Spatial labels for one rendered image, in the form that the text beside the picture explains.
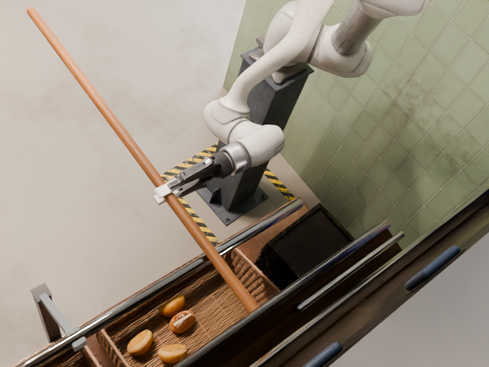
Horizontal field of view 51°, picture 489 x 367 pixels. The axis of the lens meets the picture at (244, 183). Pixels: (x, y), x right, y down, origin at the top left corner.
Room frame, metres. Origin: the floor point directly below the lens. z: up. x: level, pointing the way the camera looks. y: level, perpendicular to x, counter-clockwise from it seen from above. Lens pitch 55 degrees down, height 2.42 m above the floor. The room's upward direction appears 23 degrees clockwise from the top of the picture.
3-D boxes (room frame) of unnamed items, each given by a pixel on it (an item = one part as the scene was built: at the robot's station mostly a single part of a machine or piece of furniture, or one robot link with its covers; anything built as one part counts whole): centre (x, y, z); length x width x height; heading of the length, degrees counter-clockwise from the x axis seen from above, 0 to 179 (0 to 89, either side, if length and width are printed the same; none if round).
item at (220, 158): (0.85, 0.10, 1.20); 0.09 x 0.07 x 0.08; 146
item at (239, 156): (0.91, 0.06, 1.20); 0.09 x 0.06 x 0.09; 56
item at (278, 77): (1.60, 0.08, 1.03); 0.22 x 0.18 x 0.06; 60
